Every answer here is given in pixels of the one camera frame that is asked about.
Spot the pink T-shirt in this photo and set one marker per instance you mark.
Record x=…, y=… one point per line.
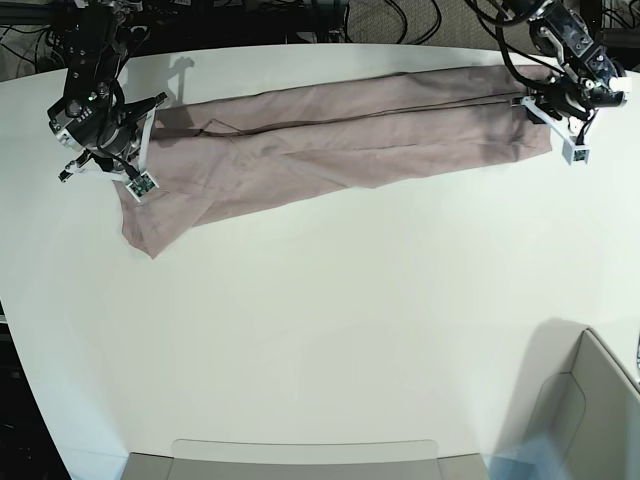
x=226, y=158

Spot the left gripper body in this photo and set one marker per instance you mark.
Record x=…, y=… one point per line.
x=567, y=120

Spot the grey bin right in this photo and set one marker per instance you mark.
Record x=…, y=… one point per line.
x=594, y=409

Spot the blue cloth in bin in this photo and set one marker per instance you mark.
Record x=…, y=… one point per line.
x=538, y=458

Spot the grey bin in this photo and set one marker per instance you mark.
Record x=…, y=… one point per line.
x=594, y=409
x=199, y=459

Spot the grey bin front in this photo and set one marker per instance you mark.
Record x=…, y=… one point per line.
x=199, y=459

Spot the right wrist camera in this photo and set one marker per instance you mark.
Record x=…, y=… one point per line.
x=141, y=185

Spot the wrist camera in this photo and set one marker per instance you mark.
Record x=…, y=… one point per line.
x=575, y=153
x=141, y=185

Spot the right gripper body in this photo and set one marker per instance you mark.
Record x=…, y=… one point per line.
x=104, y=129

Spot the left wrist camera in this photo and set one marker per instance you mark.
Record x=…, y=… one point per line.
x=575, y=153

